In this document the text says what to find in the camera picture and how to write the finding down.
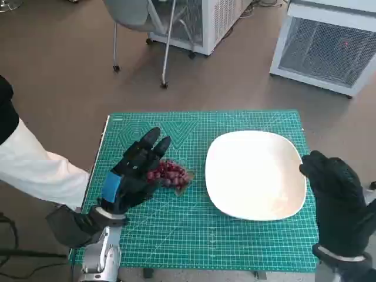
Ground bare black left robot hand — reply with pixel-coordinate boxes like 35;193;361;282
98;127;173;219

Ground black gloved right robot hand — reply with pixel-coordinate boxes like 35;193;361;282
298;150;376;257

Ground red toy grape bunch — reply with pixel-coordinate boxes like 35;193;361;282
146;158;196;196

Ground white square plate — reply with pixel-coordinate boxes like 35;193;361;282
204;131;308;221

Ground green cutting mat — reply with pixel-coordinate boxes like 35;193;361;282
69;110;321;270

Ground person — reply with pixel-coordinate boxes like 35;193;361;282
0;75;90;211

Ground large white mesh cabinet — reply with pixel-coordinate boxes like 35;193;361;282
269;0;376;99

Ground grey chair with metal legs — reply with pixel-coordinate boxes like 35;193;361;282
102;0;203;89

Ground white mesh cabinet with vents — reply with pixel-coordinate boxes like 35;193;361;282
146;0;254;59

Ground silver round chair base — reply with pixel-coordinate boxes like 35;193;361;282
0;0;25;13

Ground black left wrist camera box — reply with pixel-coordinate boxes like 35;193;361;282
45;204;102;250

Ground black floor cable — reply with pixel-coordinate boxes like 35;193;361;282
0;211;69;282

